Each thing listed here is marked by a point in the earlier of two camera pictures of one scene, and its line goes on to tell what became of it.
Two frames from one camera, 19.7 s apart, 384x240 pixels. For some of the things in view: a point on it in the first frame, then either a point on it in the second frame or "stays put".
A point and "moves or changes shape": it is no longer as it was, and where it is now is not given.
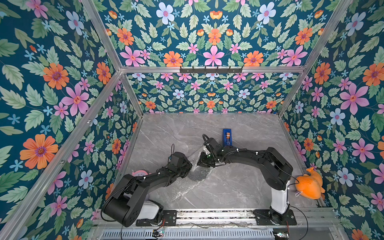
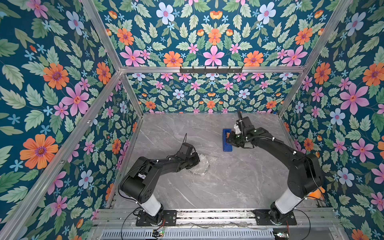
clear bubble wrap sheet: [196, 175] moves or changes shape
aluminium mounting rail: [315, 217] stays put
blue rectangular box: [227, 137] stays put
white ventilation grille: [221, 234] stays put
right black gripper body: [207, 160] to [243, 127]
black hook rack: [210, 71] stays put
